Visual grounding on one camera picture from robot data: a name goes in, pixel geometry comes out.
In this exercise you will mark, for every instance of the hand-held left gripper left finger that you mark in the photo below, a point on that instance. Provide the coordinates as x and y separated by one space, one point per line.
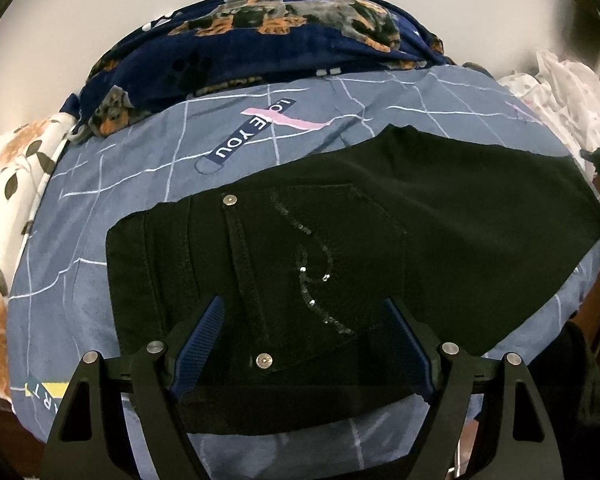
200 340

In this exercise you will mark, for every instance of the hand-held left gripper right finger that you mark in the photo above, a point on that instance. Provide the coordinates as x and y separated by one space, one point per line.
405 340

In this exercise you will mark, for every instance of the black pants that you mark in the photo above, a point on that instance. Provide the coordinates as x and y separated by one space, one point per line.
430 195

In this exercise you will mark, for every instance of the white crumpled cloth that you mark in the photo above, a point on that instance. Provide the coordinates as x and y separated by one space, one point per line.
570 95

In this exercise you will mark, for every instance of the dark cloth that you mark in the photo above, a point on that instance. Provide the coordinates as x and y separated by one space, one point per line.
575 375

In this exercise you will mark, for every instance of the blue grid bedsheet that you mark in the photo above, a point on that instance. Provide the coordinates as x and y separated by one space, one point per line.
145 170

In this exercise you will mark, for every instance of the white floral quilt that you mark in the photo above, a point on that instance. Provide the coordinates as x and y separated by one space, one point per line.
15 175

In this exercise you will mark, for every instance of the navy dog print blanket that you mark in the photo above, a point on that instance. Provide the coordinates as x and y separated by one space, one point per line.
260 55

